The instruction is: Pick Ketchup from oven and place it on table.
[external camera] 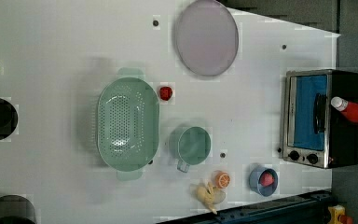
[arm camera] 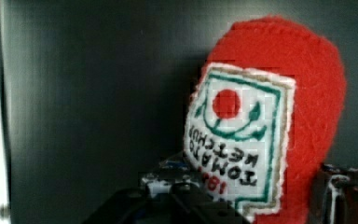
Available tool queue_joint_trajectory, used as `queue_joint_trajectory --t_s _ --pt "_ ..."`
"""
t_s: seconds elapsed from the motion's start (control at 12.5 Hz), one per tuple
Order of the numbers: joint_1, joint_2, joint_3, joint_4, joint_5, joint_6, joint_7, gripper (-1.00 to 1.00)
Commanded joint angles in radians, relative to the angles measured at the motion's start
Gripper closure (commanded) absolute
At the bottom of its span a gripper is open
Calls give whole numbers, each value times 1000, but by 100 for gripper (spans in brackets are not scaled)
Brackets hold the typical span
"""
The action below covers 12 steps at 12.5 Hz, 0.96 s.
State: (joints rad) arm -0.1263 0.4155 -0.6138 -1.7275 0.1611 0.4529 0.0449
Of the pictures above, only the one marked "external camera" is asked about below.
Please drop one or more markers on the black round object lower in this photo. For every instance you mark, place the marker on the black round object lower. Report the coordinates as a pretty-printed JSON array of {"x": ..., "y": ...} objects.
[{"x": 15, "y": 209}]

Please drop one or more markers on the green mug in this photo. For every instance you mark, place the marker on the green mug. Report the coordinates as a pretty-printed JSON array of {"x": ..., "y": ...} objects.
[{"x": 190, "y": 146}]

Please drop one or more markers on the yellow banana peel toy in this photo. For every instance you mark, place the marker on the yellow banana peel toy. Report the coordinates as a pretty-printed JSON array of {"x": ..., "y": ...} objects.
[{"x": 210, "y": 195}]

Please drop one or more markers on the strawberry toy on table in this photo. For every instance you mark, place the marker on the strawberry toy on table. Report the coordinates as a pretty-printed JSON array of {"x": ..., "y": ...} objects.
[{"x": 165, "y": 93}]

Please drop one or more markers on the red ketchup bottle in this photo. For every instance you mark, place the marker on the red ketchup bottle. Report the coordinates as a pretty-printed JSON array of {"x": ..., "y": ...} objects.
[{"x": 347, "y": 108}]

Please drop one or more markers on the pink round plate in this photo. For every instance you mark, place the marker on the pink round plate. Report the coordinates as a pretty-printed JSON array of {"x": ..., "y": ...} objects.
[{"x": 206, "y": 37}]

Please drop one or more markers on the black toaster oven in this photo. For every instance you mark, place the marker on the black toaster oven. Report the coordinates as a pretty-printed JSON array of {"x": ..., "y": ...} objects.
[{"x": 315, "y": 133}]

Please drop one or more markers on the yellow red clamp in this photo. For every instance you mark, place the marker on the yellow red clamp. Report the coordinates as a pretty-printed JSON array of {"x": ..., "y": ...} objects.
[{"x": 338, "y": 215}]

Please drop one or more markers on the strawberry in blue bowl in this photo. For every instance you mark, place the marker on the strawberry in blue bowl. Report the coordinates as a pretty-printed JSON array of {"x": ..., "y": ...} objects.
[{"x": 266, "y": 179}]

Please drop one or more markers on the blue small bowl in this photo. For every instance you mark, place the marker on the blue small bowl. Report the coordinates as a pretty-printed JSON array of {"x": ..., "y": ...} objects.
[{"x": 254, "y": 181}]

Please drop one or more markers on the blue metal frame rail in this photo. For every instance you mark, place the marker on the blue metal frame rail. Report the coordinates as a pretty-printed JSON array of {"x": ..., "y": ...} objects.
[{"x": 307, "y": 208}]

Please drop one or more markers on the orange slice toy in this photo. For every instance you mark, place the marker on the orange slice toy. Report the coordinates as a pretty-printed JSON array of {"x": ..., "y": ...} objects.
[{"x": 222, "y": 180}]

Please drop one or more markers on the green oval colander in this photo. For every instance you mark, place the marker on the green oval colander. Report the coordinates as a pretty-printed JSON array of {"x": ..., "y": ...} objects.
[{"x": 127, "y": 135}]

